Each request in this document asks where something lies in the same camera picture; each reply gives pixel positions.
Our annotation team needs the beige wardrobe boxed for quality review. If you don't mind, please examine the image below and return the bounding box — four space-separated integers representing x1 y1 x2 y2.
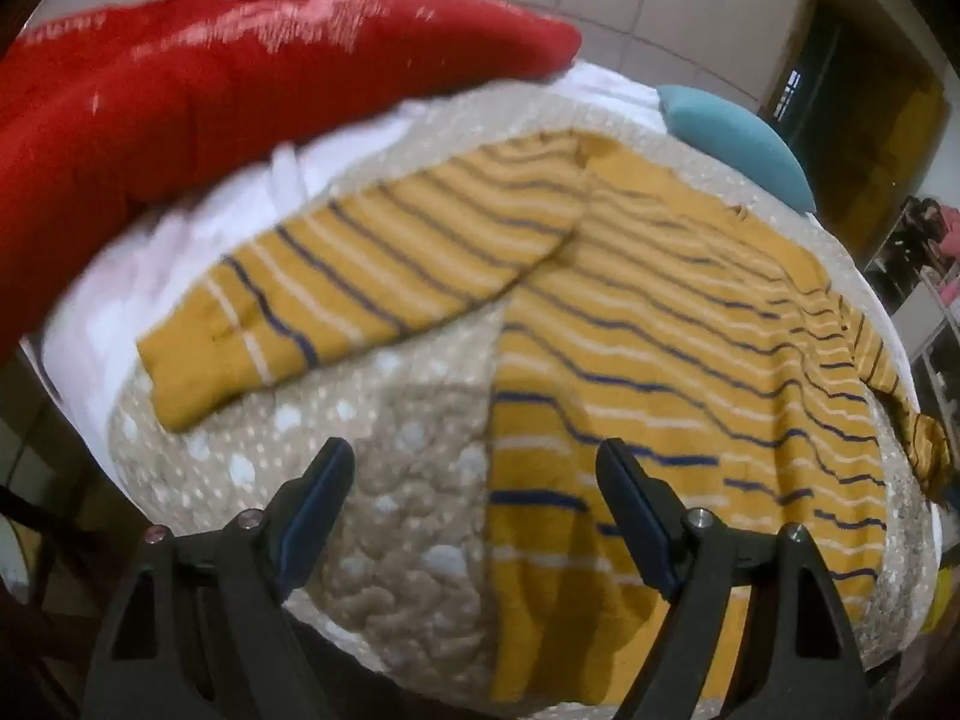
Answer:
412 0 815 117

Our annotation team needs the red patterned quilt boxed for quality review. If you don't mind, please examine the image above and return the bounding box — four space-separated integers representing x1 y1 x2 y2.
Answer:
0 0 584 346

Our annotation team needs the white shelf unit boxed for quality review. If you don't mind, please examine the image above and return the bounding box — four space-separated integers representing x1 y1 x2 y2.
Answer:
862 195 960 398

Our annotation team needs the teal pillow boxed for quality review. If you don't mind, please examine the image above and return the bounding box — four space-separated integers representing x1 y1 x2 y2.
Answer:
656 85 817 215

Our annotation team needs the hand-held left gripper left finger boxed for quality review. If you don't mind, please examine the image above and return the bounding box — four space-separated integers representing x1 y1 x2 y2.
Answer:
81 436 356 720

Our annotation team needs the beige dotted bed quilt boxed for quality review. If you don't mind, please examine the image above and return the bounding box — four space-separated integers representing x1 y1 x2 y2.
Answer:
105 79 942 713

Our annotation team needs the yellow striped sweater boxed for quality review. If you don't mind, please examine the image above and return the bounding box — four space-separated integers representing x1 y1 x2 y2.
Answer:
136 129 953 710

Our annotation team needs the yellow door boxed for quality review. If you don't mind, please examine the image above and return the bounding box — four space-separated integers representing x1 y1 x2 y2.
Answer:
847 75 947 260

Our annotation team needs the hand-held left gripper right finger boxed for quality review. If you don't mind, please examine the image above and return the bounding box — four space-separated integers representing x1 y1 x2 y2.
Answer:
595 438 880 720

